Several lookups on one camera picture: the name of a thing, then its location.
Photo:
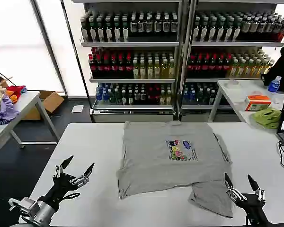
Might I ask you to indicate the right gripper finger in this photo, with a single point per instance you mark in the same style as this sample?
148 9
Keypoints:
232 189
256 188

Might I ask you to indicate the red cloth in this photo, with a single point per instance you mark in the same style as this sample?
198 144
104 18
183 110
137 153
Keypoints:
15 91

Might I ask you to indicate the grey printed t-shirt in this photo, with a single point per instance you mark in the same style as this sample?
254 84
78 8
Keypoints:
165 160

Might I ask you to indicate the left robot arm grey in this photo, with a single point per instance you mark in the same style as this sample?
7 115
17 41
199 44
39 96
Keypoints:
35 209

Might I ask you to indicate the black backpack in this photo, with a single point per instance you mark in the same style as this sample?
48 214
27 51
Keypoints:
280 68

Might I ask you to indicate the wide shelf rack with bottles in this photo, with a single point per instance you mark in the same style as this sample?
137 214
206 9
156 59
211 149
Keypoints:
229 56

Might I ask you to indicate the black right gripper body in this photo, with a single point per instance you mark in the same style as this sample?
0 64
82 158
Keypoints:
253 208

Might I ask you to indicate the orange tissue box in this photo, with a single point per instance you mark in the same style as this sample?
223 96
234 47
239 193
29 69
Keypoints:
256 102

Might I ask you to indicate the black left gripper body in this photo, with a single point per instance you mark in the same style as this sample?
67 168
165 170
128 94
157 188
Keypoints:
59 186

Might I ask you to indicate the white side table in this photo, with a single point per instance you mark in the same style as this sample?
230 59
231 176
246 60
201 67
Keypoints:
19 118

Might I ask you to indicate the white paper sheet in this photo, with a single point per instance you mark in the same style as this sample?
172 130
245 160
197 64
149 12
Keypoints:
77 108

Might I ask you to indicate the purple cloth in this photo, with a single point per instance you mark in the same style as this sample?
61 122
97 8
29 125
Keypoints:
4 111

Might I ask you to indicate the narrow shelf rack with bottles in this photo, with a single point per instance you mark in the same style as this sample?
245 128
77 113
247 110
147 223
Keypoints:
132 59

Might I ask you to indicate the white desk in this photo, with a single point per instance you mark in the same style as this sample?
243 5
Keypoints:
241 94

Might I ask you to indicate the brown cardboard box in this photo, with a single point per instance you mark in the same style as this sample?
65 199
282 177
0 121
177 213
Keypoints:
46 102

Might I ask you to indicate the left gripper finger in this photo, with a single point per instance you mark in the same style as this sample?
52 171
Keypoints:
61 166
84 177

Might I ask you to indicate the green cloth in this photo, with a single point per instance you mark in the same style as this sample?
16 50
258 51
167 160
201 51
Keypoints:
267 117

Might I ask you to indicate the orange cloth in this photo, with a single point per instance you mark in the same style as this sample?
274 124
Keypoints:
11 97

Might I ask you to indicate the blue water bottle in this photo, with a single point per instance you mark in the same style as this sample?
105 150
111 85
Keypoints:
274 84

